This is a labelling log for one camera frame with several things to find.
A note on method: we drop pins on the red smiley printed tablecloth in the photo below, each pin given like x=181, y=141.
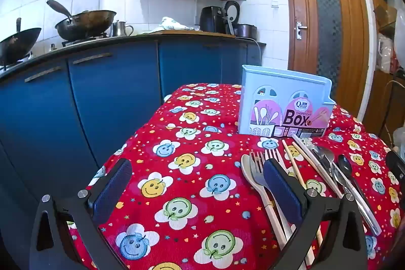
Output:
x=189, y=168

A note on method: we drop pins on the blue kitchen base cabinet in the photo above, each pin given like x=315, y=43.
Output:
x=110, y=93

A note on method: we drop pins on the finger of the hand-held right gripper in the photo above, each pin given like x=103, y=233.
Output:
x=397, y=167

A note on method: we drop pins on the silver metal chopstick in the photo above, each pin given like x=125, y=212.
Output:
x=308, y=157
x=316, y=162

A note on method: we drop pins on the small white plastic bag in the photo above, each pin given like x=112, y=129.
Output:
x=385, y=58

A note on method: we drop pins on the small dark wok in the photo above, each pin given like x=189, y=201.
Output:
x=17, y=45

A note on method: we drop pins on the dark kitchen countertop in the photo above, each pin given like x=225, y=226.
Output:
x=126, y=39

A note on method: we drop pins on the printed white cloth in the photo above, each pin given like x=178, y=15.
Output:
x=169, y=24

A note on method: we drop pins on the white light switch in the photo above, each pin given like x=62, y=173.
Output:
x=275, y=3

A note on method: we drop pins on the large white plastic bag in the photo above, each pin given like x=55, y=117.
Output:
x=400, y=36

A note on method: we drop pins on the light blue utensil box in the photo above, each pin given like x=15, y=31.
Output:
x=278, y=83

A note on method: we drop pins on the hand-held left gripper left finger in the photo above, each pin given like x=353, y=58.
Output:
x=114, y=191

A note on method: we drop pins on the dark cooking pot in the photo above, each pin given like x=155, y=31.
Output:
x=245, y=30

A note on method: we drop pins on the black air fryer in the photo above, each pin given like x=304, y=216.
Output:
x=211, y=20

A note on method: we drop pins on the beige plastic spoon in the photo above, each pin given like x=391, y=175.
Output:
x=250, y=170

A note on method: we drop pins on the large dark wok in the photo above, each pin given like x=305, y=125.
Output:
x=85, y=25

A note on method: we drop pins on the gas stove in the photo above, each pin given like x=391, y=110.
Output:
x=82, y=41

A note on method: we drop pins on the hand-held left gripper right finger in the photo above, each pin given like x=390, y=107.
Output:
x=281, y=194

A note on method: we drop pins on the metal kettle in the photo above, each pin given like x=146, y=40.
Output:
x=118, y=29

